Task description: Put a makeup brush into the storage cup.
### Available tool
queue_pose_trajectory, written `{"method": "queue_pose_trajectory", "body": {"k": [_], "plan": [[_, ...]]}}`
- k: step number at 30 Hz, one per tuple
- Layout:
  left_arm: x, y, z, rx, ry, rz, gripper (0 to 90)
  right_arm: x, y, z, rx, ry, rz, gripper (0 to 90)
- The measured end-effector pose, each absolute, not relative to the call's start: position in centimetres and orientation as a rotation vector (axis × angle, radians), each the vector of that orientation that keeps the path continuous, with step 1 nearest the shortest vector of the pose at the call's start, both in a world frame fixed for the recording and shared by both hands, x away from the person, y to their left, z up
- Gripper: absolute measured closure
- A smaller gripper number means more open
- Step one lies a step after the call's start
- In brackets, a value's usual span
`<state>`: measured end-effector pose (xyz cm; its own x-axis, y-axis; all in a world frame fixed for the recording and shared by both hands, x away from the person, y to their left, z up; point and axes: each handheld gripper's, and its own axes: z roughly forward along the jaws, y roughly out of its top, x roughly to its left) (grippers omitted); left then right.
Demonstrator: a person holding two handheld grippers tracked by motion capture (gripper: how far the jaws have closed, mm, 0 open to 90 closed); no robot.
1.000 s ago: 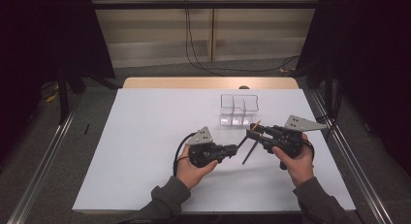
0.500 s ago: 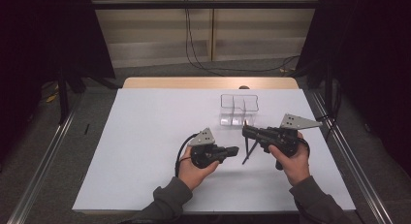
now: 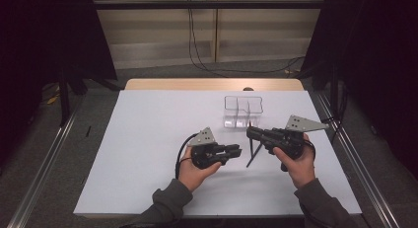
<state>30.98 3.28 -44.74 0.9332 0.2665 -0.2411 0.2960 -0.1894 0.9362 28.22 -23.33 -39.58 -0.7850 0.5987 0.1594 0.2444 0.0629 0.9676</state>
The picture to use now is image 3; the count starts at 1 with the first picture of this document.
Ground wooden table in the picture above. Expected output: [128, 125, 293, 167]
[124, 78, 306, 92]

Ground black wall cable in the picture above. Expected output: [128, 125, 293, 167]
[187, 0, 230, 79]
[189, 0, 308, 75]

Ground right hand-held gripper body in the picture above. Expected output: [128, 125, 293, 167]
[260, 114, 330, 173]

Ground aluminium floor rail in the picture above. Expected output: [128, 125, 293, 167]
[314, 89, 401, 228]
[6, 95, 85, 228]

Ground person's right hand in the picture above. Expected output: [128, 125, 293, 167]
[272, 132, 317, 190]

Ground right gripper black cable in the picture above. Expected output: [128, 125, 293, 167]
[304, 138, 317, 164]

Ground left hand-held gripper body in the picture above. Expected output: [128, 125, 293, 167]
[187, 126, 232, 171]

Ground person's left hand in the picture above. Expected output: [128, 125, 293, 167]
[177, 145, 223, 193]

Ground black curtain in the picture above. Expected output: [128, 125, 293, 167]
[299, 0, 418, 177]
[0, 0, 118, 163]

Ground black metal stand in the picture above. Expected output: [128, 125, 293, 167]
[58, 65, 89, 127]
[329, 61, 347, 124]

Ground white table sheet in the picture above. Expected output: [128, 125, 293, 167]
[72, 89, 363, 219]

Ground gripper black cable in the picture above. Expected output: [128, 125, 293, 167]
[304, 138, 317, 164]
[174, 132, 200, 181]

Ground clear plastic pen holder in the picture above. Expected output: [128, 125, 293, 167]
[223, 95, 264, 129]

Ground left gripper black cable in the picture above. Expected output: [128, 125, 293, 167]
[174, 132, 200, 181]

